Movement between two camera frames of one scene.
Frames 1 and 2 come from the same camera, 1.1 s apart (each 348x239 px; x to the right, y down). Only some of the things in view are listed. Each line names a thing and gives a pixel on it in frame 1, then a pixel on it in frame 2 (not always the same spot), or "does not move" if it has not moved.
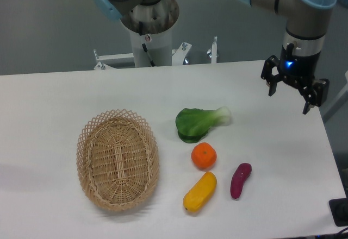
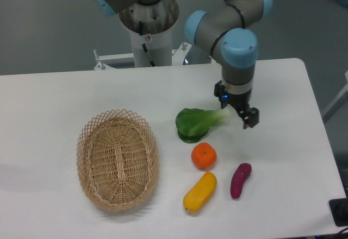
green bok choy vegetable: x=193 y=124 does not move
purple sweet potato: x=238 y=179 does not move
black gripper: x=300 y=70 → x=241 y=101
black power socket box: x=339 y=210 does not move
